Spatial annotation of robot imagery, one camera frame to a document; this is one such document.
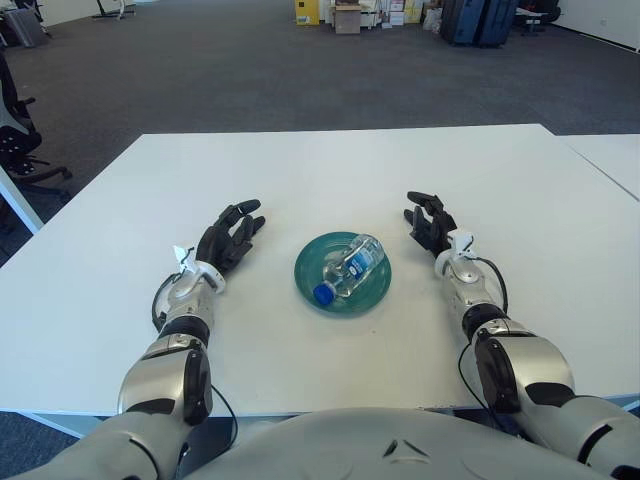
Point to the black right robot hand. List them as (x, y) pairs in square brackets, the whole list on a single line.
[(435, 227)]

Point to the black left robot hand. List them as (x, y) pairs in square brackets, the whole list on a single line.
[(222, 242)]

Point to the clear bottle with blue cap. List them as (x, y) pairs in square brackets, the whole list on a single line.
[(352, 267)]

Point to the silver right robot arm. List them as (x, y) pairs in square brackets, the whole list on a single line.
[(535, 360)]

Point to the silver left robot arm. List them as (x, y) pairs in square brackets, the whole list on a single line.
[(155, 375)]

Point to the green round plate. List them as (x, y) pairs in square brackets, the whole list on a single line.
[(310, 260)]

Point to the white side desk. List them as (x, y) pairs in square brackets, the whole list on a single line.
[(20, 200)]

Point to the blue hard suitcase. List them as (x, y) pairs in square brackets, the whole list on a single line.
[(462, 22)]

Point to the white plastic bag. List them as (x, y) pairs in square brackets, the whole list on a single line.
[(433, 19)]

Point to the dark navy suitcase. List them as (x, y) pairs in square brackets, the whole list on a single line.
[(500, 22)]

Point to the stack of white boxes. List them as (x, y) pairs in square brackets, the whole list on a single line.
[(404, 12)]

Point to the brown cardboard box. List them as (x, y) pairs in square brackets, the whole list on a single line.
[(347, 21)]

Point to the grey robot torso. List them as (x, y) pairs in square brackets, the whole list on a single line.
[(320, 445)]

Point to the black office chair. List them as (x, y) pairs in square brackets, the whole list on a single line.
[(15, 140)]

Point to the distant black chair and desk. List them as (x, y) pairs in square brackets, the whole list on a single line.
[(540, 17)]

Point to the yellow cardboard box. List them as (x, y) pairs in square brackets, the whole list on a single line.
[(307, 12)]

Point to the black and white chair base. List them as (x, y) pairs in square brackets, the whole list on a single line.
[(114, 9)]

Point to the grey storage bin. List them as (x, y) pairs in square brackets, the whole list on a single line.
[(25, 29)]

